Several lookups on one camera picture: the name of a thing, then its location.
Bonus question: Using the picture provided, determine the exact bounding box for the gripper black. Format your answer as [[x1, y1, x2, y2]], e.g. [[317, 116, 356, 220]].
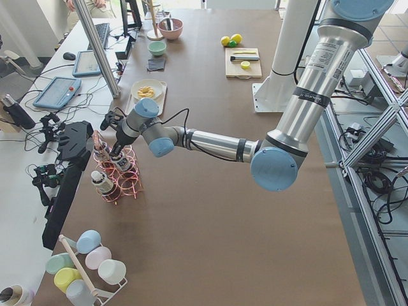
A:
[[110, 140, 125, 156]]

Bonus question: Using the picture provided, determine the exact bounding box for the tea bottle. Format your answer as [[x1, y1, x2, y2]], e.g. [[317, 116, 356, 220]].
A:
[[110, 152, 136, 179]]

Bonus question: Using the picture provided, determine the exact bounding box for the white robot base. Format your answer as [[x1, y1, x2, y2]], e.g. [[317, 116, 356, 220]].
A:
[[252, 0, 321, 113]]

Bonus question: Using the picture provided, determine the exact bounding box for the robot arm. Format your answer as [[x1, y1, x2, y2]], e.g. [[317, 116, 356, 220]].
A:
[[111, 1, 391, 191]]

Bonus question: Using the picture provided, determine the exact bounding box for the tea bottle right end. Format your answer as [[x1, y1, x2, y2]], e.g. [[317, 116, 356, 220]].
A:
[[94, 141, 111, 163]]

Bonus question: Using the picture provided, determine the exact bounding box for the tea bottle end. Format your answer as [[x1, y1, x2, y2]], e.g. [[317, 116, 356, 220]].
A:
[[91, 170, 117, 195], [94, 141, 111, 163]]

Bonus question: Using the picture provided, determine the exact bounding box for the tea bottle left end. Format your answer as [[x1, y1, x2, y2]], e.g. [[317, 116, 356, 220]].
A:
[[91, 170, 117, 195]]

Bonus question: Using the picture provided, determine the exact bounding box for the black handheld controller lower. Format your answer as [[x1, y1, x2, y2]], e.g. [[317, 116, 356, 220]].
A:
[[32, 164, 64, 207]]

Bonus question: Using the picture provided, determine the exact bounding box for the white round plate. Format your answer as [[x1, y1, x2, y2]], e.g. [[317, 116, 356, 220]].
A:
[[131, 79, 163, 99]]

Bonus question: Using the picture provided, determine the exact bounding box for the blue teach pendant near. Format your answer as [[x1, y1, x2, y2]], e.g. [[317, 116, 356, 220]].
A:
[[33, 77, 82, 110]]

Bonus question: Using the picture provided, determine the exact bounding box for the blue teach pendant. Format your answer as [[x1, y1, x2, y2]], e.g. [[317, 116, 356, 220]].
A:
[[33, 77, 82, 110], [72, 50, 101, 77]]

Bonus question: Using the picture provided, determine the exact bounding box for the blue teach pendant far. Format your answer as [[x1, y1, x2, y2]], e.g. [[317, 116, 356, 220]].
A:
[[72, 50, 101, 77]]

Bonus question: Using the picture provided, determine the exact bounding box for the blue cup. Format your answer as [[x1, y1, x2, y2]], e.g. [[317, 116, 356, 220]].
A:
[[76, 229, 101, 254]]

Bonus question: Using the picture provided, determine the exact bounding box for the grey folded cloth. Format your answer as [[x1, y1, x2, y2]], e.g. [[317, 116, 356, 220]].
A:
[[147, 57, 166, 71]]

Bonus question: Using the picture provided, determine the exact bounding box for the white cup rack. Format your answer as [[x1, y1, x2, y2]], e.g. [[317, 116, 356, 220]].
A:
[[59, 235, 128, 305]]

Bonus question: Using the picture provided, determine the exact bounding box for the pink cup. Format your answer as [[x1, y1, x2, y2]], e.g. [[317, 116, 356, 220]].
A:
[[85, 246, 112, 270]]

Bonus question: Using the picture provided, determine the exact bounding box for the black water bottle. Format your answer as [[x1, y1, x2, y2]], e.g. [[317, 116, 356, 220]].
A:
[[1, 94, 36, 129]]

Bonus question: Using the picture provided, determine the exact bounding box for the computer mouse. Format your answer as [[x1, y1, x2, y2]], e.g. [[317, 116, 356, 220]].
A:
[[62, 52, 76, 61]]

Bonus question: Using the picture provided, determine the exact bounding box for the green ceramic bowl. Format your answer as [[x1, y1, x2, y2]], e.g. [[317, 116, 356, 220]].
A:
[[148, 41, 167, 56]]

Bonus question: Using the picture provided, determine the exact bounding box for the white cup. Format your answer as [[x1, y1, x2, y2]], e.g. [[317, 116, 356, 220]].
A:
[[98, 259, 126, 285]]

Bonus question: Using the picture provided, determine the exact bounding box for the wooden stand base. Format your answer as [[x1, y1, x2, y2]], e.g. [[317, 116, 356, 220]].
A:
[[147, 0, 164, 41]]

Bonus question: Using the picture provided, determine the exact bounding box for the green cup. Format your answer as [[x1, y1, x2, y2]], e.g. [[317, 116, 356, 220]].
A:
[[45, 252, 75, 275]]

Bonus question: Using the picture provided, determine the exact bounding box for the black keyboard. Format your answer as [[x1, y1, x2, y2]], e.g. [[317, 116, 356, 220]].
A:
[[94, 23, 110, 49]]

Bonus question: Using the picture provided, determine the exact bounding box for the yellow cup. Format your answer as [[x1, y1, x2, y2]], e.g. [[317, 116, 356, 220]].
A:
[[54, 267, 82, 293]]

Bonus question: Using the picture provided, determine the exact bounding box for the pink ice bowl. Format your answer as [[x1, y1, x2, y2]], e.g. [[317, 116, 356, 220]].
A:
[[157, 18, 184, 40]]

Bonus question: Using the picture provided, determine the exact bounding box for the wooden cutting board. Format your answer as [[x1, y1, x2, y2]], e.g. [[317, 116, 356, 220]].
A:
[[225, 47, 262, 78]]

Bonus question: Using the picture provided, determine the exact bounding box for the grey cup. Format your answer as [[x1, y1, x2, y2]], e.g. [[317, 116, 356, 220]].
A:
[[66, 279, 96, 306]]

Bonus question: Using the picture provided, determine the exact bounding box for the steel muddler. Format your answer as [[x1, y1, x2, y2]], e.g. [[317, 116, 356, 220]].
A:
[[229, 54, 259, 62]]

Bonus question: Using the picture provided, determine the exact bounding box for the half lemon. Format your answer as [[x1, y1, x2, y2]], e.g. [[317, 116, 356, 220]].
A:
[[240, 61, 251, 69]]

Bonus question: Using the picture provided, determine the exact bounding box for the upper yellow lemon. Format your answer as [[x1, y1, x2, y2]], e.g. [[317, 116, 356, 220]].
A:
[[221, 36, 231, 47]]

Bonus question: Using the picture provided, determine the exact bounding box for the yellow lemon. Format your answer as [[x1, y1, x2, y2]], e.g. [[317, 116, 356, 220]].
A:
[[221, 36, 231, 47], [231, 33, 243, 44]]

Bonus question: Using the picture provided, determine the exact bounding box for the yellow plastic knife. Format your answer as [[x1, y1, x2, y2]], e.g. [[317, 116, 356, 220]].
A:
[[233, 50, 257, 54]]

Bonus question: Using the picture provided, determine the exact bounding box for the green lime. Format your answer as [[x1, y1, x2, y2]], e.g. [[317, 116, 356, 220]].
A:
[[227, 40, 237, 48]]

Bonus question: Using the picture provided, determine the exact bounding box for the lower yellow lemon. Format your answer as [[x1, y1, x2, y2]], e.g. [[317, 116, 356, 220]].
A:
[[231, 33, 243, 44]]

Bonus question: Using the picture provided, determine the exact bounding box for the copper wire bottle rack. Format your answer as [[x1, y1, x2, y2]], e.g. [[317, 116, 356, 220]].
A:
[[92, 131, 143, 204]]

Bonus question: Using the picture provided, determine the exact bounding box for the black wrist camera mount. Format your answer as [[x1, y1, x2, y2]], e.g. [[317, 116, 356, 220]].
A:
[[100, 110, 124, 131]]

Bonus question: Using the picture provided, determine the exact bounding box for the braided ring bread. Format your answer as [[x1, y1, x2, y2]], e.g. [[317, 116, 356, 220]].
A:
[[137, 86, 156, 98]]

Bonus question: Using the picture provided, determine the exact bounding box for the aluminium frame post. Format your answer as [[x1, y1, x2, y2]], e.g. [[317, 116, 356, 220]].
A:
[[73, 0, 120, 98]]

